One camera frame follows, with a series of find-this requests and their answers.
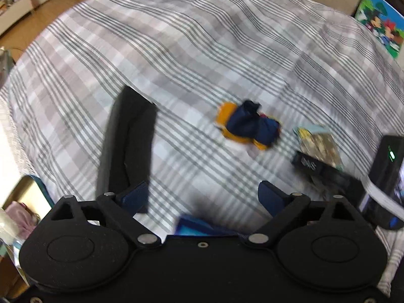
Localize white low cabinet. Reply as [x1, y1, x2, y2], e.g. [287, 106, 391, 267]
[0, 0, 34, 35]

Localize gold metal tray teal rim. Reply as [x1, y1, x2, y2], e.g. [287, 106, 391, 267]
[0, 175, 56, 259]

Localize grey plaid blanket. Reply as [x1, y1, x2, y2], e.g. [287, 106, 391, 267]
[0, 0, 404, 291]

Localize black triangular case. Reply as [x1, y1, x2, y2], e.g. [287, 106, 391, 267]
[96, 85, 158, 213]

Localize pink cloth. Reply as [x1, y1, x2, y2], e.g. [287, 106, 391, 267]
[6, 201, 41, 237]

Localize white lace-edged tablecloth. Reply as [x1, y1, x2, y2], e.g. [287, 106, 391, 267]
[0, 95, 32, 182]

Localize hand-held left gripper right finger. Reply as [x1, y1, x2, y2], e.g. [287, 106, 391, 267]
[248, 181, 363, 247]

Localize blue tissue pack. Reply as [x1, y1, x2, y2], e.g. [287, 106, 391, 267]
[175, 214, 250, 237]

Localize yellow and navy socks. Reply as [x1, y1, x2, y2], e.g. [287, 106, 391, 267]
[216, 100, 282, 151]

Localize cartoon picture box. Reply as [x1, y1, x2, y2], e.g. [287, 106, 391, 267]
[355, 0, 404, 60]

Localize clear packet with blue toothbrush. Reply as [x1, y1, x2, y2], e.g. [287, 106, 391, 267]
[0, 216, 18, 245]

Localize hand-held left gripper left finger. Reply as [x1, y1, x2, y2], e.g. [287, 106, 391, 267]
[42, 181, 161, 247]

